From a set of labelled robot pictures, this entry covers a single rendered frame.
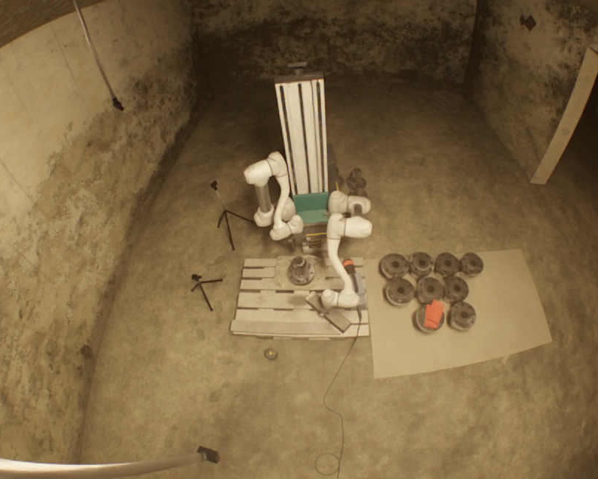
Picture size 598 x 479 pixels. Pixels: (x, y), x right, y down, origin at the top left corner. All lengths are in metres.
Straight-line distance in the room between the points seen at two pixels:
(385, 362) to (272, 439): 1.19
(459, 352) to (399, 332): 0.63
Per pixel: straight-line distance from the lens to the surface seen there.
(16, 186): 2.84
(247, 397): 2.54
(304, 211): 2.74
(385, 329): 2.60
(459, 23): 6.82
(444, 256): 2.84
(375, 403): 2.48
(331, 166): 2.64
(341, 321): 2.34
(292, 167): 2.41
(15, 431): 3.09
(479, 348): 2.88
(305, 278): 2.56
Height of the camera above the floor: 2.44
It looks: 53 degrees down
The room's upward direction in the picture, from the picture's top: 9 degrees counter-clockwise
